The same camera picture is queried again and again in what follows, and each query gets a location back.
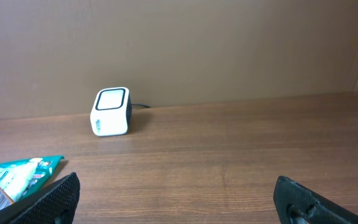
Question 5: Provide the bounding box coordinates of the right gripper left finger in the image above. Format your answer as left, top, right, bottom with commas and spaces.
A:
0, 172, 80, 224

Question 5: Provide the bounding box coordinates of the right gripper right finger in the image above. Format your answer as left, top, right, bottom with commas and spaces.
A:
273, 175, 358, 224

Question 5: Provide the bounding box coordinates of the white barcode scanner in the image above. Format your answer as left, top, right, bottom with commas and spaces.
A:
89, 87, 132, 137

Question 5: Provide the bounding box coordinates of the green 3M gloves packet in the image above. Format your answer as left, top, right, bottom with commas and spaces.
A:
0, 155, 65, 200

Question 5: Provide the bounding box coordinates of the teal white sachet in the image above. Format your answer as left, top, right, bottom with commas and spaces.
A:
0, 158, 42, 202

